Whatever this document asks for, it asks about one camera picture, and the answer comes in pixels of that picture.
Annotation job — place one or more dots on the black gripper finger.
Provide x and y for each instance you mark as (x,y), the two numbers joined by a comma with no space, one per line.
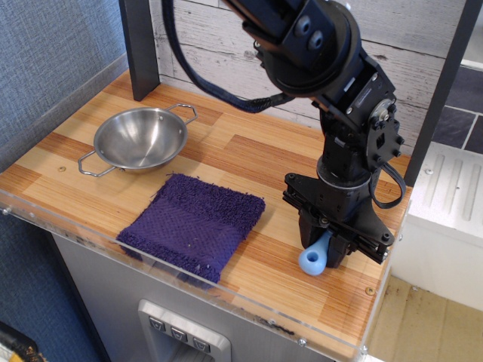
(341,244)
(311,228)

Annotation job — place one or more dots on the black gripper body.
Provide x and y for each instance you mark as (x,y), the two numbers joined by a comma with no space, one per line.
(345,208)

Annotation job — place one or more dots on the blue handled grey spoon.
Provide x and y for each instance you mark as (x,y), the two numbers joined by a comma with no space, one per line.
(314,259)

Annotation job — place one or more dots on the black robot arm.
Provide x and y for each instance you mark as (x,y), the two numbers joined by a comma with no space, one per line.
(313,50)

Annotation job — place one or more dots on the purple terry cloth napkin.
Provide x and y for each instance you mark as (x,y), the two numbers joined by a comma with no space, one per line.
(194,225)

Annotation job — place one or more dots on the white ridged drainboard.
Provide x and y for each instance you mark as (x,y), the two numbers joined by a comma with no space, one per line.
(448,190)

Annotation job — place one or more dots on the clear acrylic table guard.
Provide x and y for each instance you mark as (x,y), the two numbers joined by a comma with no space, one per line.
(179,291)

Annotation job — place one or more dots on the silver dispenser button panel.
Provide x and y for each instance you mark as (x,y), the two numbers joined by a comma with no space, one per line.
(172,337)

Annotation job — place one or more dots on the yellow black object corner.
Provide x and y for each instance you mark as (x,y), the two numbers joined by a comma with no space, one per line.
(19,349)

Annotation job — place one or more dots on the stainless steel handled bowl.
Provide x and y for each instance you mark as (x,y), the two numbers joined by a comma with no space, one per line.
(141,139)

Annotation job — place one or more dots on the dark right shelf post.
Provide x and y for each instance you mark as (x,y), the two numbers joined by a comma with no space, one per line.
(448,74)

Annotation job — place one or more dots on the dark shelf post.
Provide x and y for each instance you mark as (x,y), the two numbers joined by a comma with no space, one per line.
(140,46)
(448,74)

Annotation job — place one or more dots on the dark left shelf post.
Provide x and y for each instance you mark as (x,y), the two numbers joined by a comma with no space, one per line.
(140,46)

